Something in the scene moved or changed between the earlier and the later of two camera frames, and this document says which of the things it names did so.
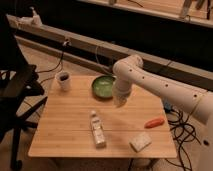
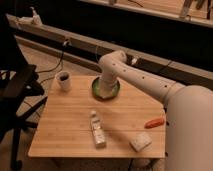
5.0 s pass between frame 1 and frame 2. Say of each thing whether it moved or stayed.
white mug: stayed
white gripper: moved
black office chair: stayed
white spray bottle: stayed
